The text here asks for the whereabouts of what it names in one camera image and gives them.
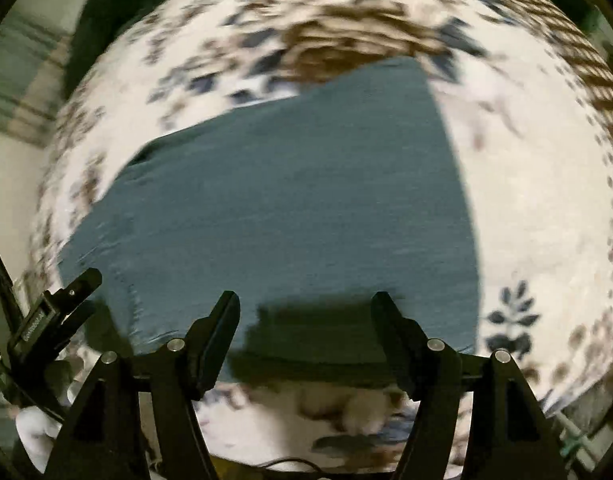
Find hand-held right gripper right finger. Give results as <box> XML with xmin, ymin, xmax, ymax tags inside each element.
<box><xmin>370</xmin><ymin>290</ymin><xmax>570</xmax><ymax>480</ymax></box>

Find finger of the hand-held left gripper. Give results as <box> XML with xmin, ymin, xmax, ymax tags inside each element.
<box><xmin>60</xmin><ymin>267</ymin><xmax>104</xmax><ymax>309</ymax></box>
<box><xmin>54</xmin><ymin>301</ymin><xmax>97</xmax><ymax>355</ymax></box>

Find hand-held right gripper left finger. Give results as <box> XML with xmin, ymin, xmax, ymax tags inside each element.
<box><xmin>54</xmin><ymin>290</ymin><xmax>242</xmax><ymax>480</ymax></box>

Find teal grey pants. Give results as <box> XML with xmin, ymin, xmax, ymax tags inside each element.
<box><xmin>58</xmin><ymin>56</ymin><xmax>483</xmax><ymax>388</ymax></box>

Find person's left hand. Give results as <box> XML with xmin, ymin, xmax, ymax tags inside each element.
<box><xmin>15</xmin><ymin>405</ymin><xmax>63</xmax><ymax>472</ymax></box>

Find floral white blanket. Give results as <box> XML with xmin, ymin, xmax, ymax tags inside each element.
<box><xmin>24</xmin><ymin>0</ymin><xmax>613</xmax><ymax>476</ymax></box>

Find striped cloth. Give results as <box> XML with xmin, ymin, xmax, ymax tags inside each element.
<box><xmin>0</xmin><ymin>7</ymin><xmax>74</xmax><ymax>148</ymax></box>

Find dark green cloth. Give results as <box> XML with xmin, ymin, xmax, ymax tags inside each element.
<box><xmin>60</xmin><ymin>0</ymin><xmax>200</xmax><ymax>103</ymax></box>

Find black cable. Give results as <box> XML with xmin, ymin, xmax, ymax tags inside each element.
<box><xmin>254</xmin><ymin>456</ymin><xmax>339</xmax><ymax>474</ymax></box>

